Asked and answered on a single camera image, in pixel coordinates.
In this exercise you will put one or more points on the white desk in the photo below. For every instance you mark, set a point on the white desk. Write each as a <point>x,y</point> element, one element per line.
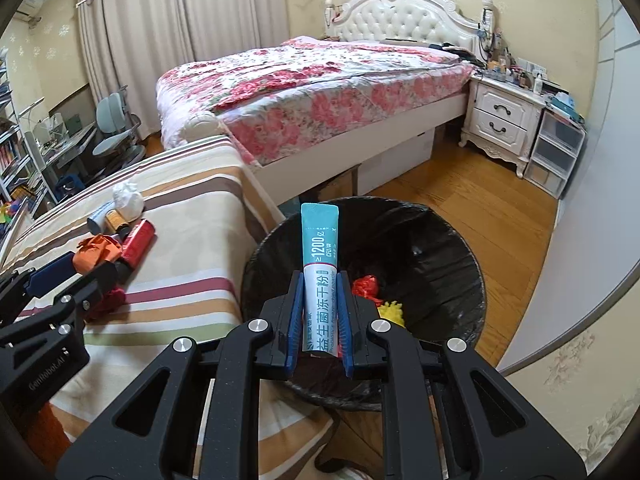
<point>75,140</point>

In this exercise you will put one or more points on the grey wardrobe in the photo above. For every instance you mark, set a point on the grey wardrobe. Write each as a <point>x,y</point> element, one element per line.
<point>610,135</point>

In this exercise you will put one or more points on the white air conditioner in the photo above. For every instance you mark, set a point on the white air conditioner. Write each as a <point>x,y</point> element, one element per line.
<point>30,6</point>

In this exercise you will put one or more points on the beige curtain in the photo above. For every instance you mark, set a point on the beige curtain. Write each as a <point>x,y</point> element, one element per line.
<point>230,5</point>
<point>130,45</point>

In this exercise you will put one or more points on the red bottle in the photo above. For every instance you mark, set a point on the red bottle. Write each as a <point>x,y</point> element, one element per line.
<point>139,242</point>

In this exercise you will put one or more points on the teal box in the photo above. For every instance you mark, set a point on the teal box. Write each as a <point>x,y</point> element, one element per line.
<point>565,107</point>

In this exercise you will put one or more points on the white storage box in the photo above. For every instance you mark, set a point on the white storage box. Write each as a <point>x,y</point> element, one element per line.
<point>395,165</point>

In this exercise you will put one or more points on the dark red wrapper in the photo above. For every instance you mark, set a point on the dark red wrapper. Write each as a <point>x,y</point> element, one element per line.
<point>107,299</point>

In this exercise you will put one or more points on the floral quilt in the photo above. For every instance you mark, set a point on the floral quilt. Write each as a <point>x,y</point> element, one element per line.
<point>310,90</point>

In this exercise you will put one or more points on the light blue tube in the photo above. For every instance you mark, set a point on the light blue tube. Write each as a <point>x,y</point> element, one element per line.
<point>97,220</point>

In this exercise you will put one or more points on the orange wrapper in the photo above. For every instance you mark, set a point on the orange wrapper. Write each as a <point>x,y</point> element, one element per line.
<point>97,252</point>

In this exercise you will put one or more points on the black waste bin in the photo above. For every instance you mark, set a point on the black waste bin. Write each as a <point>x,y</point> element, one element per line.
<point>425,260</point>

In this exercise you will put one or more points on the yellow foam net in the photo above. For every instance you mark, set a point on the yellow foam net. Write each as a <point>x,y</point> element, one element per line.
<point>392,311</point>

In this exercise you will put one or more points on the white bed frame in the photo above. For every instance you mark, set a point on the white bed frame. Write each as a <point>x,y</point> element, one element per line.
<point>400,15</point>

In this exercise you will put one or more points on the clutter of small bottles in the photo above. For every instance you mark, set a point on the clutter of small bottles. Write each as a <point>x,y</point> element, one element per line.
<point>510,67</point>

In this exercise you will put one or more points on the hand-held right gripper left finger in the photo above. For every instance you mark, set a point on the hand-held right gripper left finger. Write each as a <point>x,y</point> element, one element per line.
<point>295,325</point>

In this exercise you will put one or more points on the brown glass bottle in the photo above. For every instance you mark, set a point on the brown glass bottle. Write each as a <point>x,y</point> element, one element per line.
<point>114,220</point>

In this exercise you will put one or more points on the red foam net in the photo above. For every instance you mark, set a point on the red foam net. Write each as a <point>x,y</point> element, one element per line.
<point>365,287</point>

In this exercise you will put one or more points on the clear plastic drawer unit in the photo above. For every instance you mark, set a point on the clear plastic drawer unit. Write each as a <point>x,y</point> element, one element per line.
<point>555,145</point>

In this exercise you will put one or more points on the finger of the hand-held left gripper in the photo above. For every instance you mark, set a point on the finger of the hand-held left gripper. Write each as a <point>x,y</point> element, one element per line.
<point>95,285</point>
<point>50,272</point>

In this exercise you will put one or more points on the white nightstand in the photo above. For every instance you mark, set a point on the white nightstand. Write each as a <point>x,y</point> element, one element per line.
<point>500,110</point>

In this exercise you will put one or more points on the teal and white sachet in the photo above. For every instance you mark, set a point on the teal and white sachet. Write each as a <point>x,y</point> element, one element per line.
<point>320,260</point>

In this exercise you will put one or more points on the white tissue ball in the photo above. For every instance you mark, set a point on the white tissue ball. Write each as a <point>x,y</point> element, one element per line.
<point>129,202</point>

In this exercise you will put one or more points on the brown cardboard box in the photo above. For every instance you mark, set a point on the brown cardboard box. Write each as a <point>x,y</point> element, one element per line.
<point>340,185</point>

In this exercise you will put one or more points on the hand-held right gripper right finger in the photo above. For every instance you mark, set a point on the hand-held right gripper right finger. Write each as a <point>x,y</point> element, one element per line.
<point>345,325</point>

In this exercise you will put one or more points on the grey desk chair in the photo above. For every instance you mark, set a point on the grey desk chair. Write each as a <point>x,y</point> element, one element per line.
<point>112,110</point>

